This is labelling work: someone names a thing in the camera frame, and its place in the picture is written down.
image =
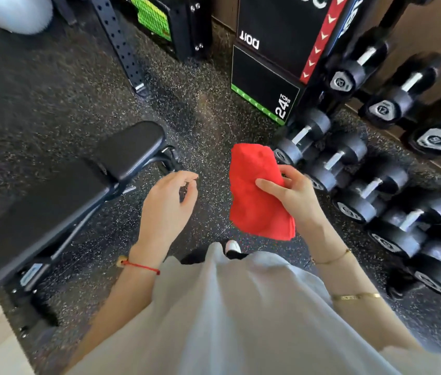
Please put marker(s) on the white shoe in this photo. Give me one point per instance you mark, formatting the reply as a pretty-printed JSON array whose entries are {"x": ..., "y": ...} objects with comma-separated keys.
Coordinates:
[{"x": 233, "y": 246}]

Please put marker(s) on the black machine with green label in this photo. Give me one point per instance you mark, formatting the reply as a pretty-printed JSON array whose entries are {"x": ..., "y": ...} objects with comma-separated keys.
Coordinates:
[{"x": 173, "y": 23}]

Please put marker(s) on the black dumbbell rack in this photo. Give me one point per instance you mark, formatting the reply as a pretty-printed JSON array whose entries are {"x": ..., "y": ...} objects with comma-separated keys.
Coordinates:
[{"x": 402, "y": 122}]

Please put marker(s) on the person's right forearm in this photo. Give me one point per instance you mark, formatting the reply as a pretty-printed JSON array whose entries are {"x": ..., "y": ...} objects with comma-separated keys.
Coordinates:
[{"x": 357, "y": 288}]

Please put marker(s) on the person's left hand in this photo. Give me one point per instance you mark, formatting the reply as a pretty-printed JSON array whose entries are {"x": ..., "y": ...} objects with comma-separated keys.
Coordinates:
[{"x": 164, "y": 214}]

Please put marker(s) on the rows of black dumbbells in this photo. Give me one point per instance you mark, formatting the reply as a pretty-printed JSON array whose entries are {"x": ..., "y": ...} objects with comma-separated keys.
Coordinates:
[{"x": 400, "y": 226}]

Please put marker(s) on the grey exercise ball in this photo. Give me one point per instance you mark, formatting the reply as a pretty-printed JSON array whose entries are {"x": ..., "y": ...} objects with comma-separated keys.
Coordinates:
[{"x": 13, "y": 11}]

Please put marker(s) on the person's left forearm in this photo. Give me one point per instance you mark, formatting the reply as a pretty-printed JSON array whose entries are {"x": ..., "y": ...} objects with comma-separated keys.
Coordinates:
[{"x": 117, "y": 304}]

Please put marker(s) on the black plyo box red stripe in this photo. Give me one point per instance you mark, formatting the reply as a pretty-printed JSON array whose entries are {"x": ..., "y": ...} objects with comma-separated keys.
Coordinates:
[{"x": 279, "y": 27}]

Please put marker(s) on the person's right thumb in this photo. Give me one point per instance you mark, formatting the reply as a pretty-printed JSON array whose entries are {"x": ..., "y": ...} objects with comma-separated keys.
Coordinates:
[{"x": 270, "y": 186}]

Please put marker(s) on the gold bangle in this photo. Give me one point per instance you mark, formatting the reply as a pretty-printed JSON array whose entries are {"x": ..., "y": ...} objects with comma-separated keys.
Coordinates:
[{"x": 355, "y": 297}]

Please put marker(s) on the person's left thumb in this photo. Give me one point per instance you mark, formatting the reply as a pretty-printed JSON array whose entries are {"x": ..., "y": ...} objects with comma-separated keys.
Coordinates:
[{"x": 191, "y": 197}]

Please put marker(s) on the person's right hand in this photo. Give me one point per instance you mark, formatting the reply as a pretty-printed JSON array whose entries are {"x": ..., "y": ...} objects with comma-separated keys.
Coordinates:
[{"x": 300, "y": 203}]

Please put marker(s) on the black weight bench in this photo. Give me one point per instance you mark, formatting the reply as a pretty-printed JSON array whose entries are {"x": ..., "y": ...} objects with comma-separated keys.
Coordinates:
[{"x": 60, "y": 206}]

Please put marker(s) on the black plyo box green stripe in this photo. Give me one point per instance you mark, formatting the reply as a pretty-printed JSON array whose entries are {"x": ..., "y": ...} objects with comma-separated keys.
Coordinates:
[{"x": 261, "y": 89}]

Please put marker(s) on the white shirt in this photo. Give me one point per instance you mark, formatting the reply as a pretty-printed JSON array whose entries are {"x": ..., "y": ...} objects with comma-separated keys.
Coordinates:
[{"x": 236, "y": 320}]

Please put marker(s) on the red cloth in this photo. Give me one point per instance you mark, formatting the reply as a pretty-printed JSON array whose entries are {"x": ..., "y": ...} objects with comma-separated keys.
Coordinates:
[{"x": 257, "y": 191}]

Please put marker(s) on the black perforated steel post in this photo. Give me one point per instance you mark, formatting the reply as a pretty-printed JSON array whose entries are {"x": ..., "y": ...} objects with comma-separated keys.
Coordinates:
[{"x": 121, "y": 42}]

